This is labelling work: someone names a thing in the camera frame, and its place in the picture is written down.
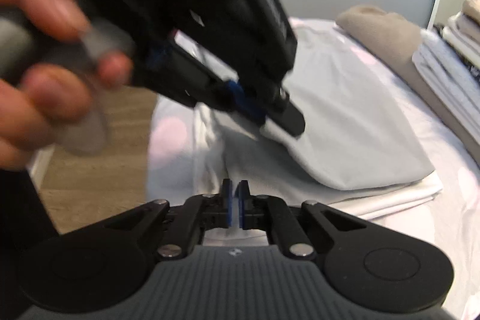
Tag folded cream white garment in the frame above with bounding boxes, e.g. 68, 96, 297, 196
442, 12, 479, 68

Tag person's left hand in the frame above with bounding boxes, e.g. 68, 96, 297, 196
0, 0, 134, 171

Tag grey long-sleeve shirt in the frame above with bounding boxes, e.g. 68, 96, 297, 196
216, 22, 434, 191

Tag folded light grey towel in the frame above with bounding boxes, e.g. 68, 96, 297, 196
412, 29, 479, 141

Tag folded white shirt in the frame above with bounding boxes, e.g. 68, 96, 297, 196
192, 19, 442, 219

